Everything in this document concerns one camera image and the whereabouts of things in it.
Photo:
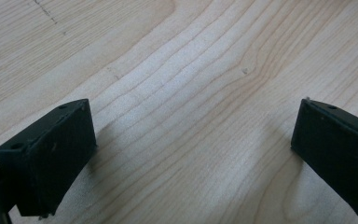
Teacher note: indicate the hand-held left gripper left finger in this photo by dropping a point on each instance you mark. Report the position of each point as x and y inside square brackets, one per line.
[52, 158]

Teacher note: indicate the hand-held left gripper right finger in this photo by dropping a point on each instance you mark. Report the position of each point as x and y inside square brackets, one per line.
[335, 149]

